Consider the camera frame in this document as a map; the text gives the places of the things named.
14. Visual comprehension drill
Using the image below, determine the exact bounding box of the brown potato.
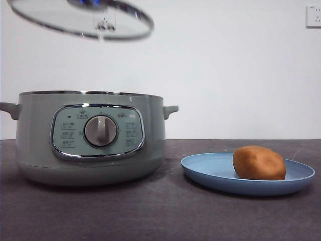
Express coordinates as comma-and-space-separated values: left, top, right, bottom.
232, 145, 287, 181

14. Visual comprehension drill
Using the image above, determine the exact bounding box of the glass lid with green knob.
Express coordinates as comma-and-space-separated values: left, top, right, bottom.
7, 0, 154, 42

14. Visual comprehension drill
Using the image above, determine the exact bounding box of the blue round plate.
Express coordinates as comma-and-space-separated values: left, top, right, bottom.
181, 152, 316, 196

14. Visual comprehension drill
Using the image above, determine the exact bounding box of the pale green electric steamer pot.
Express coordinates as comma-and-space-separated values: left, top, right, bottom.
0, 90, 180, 187

